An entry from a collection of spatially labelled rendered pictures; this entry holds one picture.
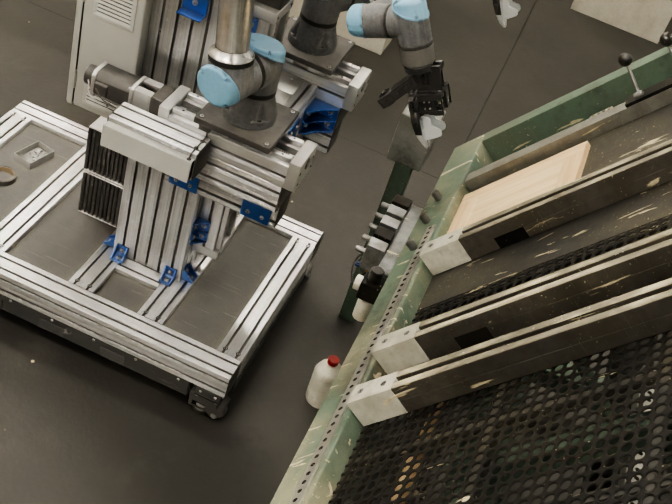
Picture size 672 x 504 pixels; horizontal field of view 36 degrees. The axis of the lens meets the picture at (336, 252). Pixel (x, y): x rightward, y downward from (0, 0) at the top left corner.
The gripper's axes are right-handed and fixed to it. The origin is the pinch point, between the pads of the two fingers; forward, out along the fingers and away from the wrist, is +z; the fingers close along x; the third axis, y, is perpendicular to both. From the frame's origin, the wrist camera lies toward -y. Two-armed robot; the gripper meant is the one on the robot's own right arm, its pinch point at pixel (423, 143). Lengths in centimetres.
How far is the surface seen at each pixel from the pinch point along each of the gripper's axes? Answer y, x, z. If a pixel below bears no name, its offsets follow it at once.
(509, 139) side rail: 0, 79, 40
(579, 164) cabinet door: 29, 37, 26
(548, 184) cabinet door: 20.7, 33.1, 30.2
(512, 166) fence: 6, 55, 36
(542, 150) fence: 15, 55, 31
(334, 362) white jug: -55, 33, 97
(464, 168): -11, 63, 41
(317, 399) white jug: -63, 30, 111
